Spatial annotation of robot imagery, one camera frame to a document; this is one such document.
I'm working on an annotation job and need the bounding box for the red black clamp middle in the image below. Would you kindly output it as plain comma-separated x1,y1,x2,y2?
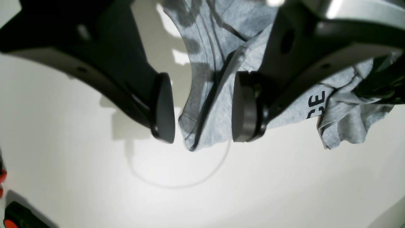
0,150,7,198

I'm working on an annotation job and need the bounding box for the red black clamp upper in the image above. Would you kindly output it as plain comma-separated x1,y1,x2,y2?
3,201,49,228

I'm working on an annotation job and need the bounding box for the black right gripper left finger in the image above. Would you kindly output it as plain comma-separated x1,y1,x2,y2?
0,0,175,144

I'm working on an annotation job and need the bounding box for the red black clamp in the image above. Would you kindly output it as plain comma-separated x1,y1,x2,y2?
0,150,7,198
3,201,49,228

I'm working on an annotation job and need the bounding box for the grey T-shirt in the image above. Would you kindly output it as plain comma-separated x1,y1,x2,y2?
163,0,404,151

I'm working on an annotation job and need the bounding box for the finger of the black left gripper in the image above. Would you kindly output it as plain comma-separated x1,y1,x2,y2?
353,53,405,105

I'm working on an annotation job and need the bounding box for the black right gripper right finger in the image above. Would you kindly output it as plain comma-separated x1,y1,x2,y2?
232,0,405,142

